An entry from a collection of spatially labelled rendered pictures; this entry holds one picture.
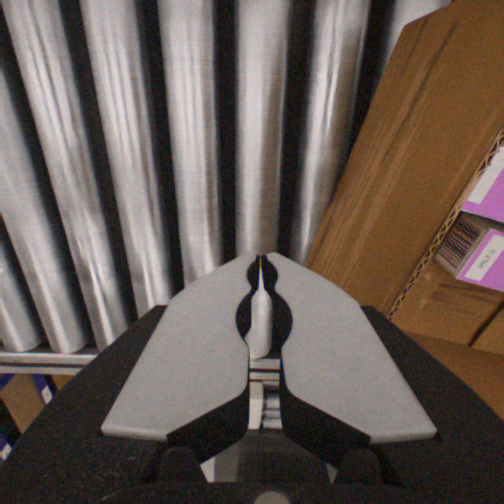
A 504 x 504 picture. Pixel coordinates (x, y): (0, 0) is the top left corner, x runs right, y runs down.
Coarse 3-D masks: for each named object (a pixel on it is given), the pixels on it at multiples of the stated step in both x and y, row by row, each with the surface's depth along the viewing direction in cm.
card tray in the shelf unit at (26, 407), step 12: (12, 384) 97; (24, 384) 102; (0, 396) 93; (12, 396) 97; (24, 396) 102; (0, 408) 110; (12, 408) 97; (24, 408) 102; (36, 408) 108; (0, 420) 112; (12, 420) 112; (24, 420) 102
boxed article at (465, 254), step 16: (464, 224) 30; (480, 224) 28; (496, 224) 30; (448, 240) 32; (464, 240) 30; (480, 240) 28; (496, 240) 28; (448, 256) 31; (464, 256) 29; (480, 256) 28; (496, 256) 28; (464, 272) 29; (480, 272) 29; (496, 272) 29; (496, 288) 30
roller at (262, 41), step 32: (256, 0) 24; (288, 0) 25; (256, 32) 25; (288, 32) 26; (256, 64) 26; (288, 64) 27; (256, 96) 27; (256, 128) 28; (256, 160) 30; (256, 192) 31; (256, 224) 33; (256, 320) 39; (256, 352) 41
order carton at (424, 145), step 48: (480, 0) 16; (432, 48) 19; (480, 48) 15; (384, 96) 25; (432, 96) 18; (480, 96) 14; (384, 144) 23; (432, 144) 17; (480, 144) 13; (336, 192) 30; (384, 192) 21; (432, 192) 16; (336, 240) 27; (384, 240) 19; (432, 240) 15; (384, 288) 18; (432, 288) 35; (480, 288) 36; (432, 336) 39; (480, 336) 38; (480, 384) 34
